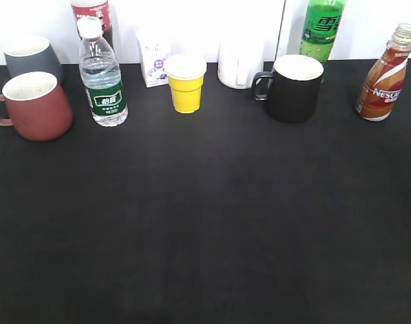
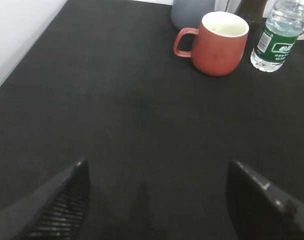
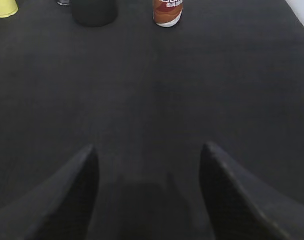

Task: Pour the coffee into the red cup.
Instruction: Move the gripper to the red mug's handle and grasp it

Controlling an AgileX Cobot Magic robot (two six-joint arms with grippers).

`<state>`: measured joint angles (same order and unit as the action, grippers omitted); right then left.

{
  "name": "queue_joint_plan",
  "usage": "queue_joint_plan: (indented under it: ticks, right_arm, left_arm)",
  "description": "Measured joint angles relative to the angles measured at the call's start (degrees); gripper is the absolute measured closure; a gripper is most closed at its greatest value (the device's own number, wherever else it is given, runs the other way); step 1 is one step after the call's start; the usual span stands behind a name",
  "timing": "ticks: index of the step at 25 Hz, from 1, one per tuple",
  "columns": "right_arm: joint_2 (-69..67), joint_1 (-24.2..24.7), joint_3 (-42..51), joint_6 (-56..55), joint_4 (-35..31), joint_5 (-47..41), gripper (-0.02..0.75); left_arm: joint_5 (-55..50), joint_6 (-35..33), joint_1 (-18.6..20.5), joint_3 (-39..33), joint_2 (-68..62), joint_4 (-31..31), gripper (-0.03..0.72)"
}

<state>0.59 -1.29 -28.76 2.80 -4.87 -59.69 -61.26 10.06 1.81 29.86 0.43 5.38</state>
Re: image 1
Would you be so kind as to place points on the small white milk carton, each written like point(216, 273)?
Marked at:
point(154, 47)

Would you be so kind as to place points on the dark cola bottle red label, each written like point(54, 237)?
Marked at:
point(97, 8)

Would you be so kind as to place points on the white ceramic mug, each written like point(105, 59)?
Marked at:
point(239, 62)

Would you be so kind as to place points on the clear water bottle green label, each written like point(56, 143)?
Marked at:
point(101, 75)

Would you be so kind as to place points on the black ceramic mug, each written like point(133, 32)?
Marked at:
point(290, 91)

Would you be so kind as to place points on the brown nescafe coffee bottle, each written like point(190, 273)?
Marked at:
point(385, 80)

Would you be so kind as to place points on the green sprite bottle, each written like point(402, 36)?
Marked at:
point(320, 28)

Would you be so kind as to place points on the grey ceramic mug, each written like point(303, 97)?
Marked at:
point(32, 53)

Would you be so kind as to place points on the red ceramic mug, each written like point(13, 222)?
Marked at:
point(35, 104)

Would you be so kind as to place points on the yellow paper cup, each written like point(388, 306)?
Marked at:
point(186, 77)

